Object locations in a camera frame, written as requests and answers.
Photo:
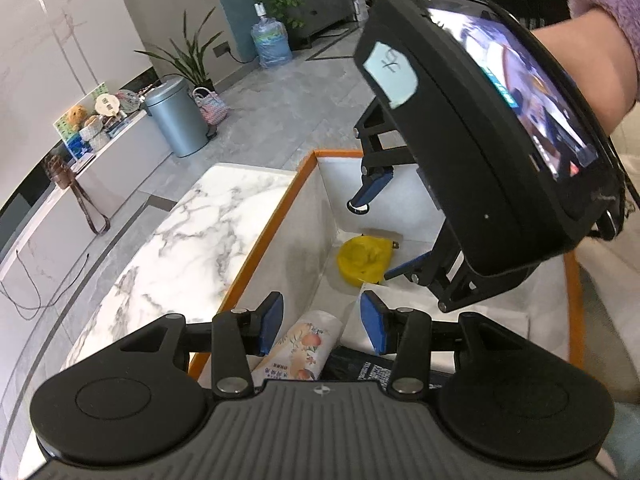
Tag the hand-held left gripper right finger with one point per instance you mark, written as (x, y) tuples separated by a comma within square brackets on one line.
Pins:
[(375, 321)]

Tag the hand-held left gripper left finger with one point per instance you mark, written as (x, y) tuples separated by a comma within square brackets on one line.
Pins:
[(270, 322)]

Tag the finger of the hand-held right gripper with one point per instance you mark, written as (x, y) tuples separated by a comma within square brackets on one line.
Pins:
[(406, 266), (372, 187)]

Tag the white floral lotion bottle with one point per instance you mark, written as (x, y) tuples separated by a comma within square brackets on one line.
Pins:
[(305, 345)]

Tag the yellow tape measure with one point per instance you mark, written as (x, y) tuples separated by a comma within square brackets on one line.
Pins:
[(362, 257)]

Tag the black spray can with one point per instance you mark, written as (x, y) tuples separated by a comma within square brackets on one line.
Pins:
[(360, 367)]

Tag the orange storage box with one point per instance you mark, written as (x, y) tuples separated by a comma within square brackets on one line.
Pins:
[(300, 220)]

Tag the white rectangular box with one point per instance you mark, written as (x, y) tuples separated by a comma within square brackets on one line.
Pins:
[(490, 330)]

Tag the person's right forearm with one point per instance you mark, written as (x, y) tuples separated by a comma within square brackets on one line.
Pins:
[(580, 55)]

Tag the blue water jug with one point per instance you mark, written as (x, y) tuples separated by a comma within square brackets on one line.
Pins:
[(271, 42)]

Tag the woven basket bag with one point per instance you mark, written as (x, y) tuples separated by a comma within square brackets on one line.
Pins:
[(211, 109)]

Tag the grey metal trash can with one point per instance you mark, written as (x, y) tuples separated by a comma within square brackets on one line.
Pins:
[(177, 115)]

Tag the potted green plant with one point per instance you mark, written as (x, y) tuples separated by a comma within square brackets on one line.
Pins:
[(192, 55)]

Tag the grey plush toy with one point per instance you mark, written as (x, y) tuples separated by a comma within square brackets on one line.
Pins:
[(94, 127)]

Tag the blue chair cushion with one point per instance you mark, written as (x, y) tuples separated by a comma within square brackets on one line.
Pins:
[(622, 440)]

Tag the brown plush toy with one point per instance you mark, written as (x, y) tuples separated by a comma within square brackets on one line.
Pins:
[(76, 116)]

